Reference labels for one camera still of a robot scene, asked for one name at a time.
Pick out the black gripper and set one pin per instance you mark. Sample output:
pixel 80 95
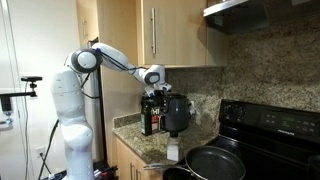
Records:
pixel 156 94

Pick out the black air fryer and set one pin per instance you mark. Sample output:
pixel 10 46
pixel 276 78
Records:
pixel 175 115

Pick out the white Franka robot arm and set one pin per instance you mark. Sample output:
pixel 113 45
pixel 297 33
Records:
pixel 71 110

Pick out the black red food bag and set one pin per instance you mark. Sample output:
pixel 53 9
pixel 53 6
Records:
pixel 146 120

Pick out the tall wood side panel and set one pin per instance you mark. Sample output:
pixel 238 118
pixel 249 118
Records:
pixel 116 110

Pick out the light wood cabinet door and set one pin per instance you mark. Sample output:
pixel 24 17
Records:
pixel 180 33

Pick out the light wood lower cabinet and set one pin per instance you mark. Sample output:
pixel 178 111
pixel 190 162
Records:
pixel 125 160

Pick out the light wood cabinet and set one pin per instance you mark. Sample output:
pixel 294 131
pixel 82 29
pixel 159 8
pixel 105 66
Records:
pixel 216 50
pixel 125 160

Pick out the light wood upper cabinet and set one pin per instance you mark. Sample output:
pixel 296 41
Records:
pixel 216 50

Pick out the black nonstick frying pan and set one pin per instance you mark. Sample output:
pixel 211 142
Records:
pixel 216 165
pixel 176 175

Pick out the dark mixed clutter pile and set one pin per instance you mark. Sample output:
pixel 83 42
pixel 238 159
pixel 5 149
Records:
pixel 106 173

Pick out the small wood fridge cabinet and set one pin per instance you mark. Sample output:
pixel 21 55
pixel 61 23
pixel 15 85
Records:
pixel 88 16

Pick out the steel range hood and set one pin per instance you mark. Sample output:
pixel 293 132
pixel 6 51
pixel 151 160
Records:
pixel 240 16

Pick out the black electric stove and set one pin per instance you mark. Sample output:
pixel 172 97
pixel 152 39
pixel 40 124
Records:
pixel 283 126

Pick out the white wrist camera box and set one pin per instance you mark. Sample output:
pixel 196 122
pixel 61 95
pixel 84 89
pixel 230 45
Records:
pixel 161 87

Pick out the white wall plug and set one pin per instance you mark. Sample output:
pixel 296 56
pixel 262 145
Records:
pixel 192 107

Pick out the black stereo camera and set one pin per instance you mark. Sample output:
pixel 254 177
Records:
pixel 31 79

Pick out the white wall outlet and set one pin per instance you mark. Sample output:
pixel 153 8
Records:
pixel 40 150

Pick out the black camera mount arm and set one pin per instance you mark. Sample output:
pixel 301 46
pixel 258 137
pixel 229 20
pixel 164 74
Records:
pixel 16 94

